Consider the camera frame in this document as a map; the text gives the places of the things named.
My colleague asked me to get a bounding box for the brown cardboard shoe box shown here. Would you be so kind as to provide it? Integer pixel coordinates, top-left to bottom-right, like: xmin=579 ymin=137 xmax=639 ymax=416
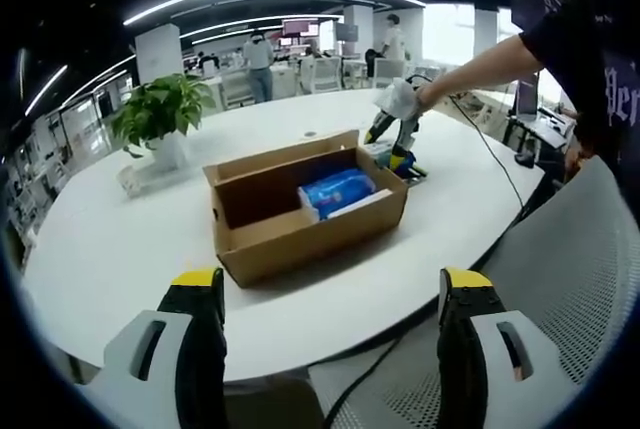
xmin=202 ymin=129 xmax=410 ymax=289

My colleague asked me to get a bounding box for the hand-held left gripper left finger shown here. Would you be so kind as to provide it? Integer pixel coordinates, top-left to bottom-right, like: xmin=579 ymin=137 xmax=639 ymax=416
xmin=74 ymin=266 xmax=229 ymax=429

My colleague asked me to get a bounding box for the blue soft item tissue pack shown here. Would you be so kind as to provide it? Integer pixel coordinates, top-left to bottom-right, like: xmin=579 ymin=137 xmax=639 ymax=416
xmin=298 ymin=167 xmax=379 ymax=223

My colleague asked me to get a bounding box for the grey mesh office chair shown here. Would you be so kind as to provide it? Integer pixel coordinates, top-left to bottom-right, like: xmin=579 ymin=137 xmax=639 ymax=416
xmin=307 ymin=153 xmax=640 ymax=429

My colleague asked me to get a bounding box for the green potted plant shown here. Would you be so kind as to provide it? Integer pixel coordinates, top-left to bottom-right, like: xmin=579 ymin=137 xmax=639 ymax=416
xmin=110 ymin=73 xmax=217 ymax=170

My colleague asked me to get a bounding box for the person in dark shirt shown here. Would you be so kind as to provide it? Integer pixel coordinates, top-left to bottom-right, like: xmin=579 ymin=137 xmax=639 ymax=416
xmin=504 ymin=0 xmax=640 ymax=170

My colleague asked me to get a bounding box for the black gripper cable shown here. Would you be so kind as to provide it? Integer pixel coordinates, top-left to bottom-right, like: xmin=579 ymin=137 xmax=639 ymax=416
xmin=322 ymin=336 xmax=401 ymax=429
xmin=407 ymin=73 xmax=526 ymax=210

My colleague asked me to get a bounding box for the white square pillar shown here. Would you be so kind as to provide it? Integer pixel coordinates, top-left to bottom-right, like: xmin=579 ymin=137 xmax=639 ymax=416
xmin=134 ymin=23 xmax=184 ymax=85

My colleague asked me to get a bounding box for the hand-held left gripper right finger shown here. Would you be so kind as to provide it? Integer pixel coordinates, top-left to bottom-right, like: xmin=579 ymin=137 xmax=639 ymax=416
xmin=435 ymin=266 xmax=569 ymax=429

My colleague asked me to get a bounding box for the wall monitor screen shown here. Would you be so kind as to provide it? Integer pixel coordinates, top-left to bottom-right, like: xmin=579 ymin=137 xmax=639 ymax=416
xmin=281 ymin=18 xmax=320 ymax=39

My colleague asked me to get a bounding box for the row of white office chairs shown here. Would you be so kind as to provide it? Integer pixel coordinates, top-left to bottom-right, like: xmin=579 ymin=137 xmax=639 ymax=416
xmin=219 ymin=53 xmax=409 ymax=108

